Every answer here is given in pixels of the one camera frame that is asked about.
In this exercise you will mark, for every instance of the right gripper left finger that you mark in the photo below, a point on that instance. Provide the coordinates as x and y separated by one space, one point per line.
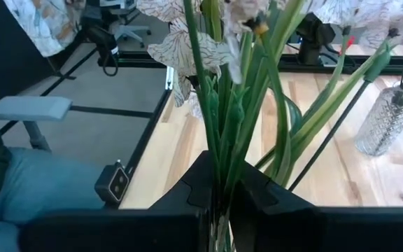
117 231

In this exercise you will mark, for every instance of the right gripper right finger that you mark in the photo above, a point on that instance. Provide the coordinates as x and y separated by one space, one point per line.
327 231

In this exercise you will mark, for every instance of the diamond-cut cylinder glass vase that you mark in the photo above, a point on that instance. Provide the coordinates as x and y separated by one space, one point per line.
388 119

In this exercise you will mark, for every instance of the white spotted artificial flower bunch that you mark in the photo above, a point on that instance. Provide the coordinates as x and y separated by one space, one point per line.
236 105

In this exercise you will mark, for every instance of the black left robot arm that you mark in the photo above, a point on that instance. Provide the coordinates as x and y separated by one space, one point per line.
313 35

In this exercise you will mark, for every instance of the grey chair armrest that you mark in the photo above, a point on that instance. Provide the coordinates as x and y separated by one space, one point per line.
28 108

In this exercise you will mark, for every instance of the black device with white label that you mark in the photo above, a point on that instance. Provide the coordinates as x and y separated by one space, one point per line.
105 43

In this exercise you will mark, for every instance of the grey office chair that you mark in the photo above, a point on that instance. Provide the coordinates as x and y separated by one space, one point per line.
131 31

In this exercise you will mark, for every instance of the black partition panel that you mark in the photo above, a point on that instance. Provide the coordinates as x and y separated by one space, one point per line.
2 63

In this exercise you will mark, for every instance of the white patterned fabric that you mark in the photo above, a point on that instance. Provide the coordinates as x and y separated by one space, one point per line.
44 24

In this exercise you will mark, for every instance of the small black camera box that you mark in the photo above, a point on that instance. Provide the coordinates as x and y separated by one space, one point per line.
112 183

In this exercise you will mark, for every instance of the black aluminium table frame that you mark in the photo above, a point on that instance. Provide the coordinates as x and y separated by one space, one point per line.
327 136

